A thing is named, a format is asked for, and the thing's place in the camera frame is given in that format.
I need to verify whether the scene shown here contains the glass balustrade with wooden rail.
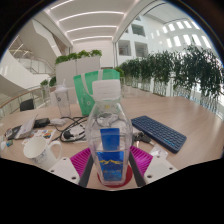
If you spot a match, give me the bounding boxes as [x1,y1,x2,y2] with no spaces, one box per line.
[0,85,47,118]

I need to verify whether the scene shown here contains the small white packet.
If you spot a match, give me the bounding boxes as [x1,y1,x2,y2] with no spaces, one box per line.
[149,144,170,158]

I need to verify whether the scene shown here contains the flat round red coaster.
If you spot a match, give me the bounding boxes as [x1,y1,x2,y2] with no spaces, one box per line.
[96,164,134,190]

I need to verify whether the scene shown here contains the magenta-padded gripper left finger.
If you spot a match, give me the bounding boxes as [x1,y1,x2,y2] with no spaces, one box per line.
[48,147,95,188]

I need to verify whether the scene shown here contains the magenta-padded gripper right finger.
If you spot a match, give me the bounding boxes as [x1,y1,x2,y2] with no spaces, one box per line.
[128,145,179,188]

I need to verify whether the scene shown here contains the small black box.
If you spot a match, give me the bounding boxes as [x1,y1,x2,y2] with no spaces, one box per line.
[32,117,51,129]

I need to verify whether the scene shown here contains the ceiling light strips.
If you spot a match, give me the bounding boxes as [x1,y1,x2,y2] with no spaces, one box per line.
[49,0,126,43]

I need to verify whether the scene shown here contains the clear blue-labelled water bottle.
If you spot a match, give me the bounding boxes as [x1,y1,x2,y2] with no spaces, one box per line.
[86,78,134,187]

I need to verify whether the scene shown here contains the dark blue keyboard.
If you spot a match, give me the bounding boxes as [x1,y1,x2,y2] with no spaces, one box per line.
[130,115,188,155]

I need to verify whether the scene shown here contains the clear shaker bottle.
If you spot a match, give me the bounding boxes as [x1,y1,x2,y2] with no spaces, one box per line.
[53,79,72,119]

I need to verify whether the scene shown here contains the white cabinet topped with plants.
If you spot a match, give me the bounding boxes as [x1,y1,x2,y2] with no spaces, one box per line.
[54,49,103,90]

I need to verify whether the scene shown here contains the black chair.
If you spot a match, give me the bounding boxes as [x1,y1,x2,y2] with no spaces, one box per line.
[18,98,36,112]

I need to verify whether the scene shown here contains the green hedge planter row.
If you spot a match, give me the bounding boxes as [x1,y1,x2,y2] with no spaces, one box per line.
[114,44,224,116]

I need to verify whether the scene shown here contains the white mug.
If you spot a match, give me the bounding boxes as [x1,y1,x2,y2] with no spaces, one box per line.
[22,136,64,171]

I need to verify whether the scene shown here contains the white charger block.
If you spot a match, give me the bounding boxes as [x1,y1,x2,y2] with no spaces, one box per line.
[49,117,68,127]

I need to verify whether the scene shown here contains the green tote bag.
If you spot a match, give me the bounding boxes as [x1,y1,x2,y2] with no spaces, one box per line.
[72,68,121,117]

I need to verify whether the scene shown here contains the colourful sticker sheet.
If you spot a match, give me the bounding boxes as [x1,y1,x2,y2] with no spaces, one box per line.
[21,128,56,145]

